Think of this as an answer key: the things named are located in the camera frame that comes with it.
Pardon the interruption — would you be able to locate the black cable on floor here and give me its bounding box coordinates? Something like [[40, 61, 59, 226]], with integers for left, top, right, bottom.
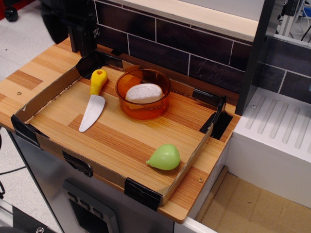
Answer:
[[0, 166, 26, 175]]

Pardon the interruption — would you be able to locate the orange transparent plastic pot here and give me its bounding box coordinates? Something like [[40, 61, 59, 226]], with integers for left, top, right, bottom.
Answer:
[[115, 68, 172, 120]]

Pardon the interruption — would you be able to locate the aluminium frame with cables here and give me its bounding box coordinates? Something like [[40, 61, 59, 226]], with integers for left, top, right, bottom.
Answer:
[[274, 0, 311, 46]]

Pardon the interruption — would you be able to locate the cardboard fence with black tape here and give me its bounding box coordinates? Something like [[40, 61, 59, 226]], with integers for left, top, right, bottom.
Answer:
[[11, 51, 239, 214]]

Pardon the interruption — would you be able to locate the grey toy oven front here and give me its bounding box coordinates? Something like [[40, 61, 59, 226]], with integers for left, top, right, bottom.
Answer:
[[62, 181, 120, 233]]

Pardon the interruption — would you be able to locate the white rice sushi toy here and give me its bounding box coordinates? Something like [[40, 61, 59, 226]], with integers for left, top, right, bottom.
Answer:
[[125, 83, 163, 104]]

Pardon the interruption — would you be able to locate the light wooden shelf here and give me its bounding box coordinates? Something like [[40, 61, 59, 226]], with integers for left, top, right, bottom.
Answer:
[[114, 0, 259, 42]]

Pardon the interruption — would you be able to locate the dark grey vertical post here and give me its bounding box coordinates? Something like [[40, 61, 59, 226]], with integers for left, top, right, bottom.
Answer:
[[235, 0, 275, 116]]

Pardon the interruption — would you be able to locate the black caster wheel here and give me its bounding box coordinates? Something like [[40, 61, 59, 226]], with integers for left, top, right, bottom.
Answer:
[[3, 0, 18, 22]]

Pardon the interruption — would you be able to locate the white toy sink drainboard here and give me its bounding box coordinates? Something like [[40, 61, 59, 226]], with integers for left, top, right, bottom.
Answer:
[[225, 88, 311, 207]]

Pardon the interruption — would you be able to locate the green toy pear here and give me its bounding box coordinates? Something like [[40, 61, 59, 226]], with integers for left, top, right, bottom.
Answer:
[[146, 144, 180, 170]]

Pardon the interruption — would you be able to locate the yellow handled white toy knife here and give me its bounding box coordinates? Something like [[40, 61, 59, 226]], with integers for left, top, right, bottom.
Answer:
[[79, 69, 108, 133]]

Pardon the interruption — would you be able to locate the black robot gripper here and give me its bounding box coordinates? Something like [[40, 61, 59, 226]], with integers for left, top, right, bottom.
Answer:
[[41, 0, 100, 57]]

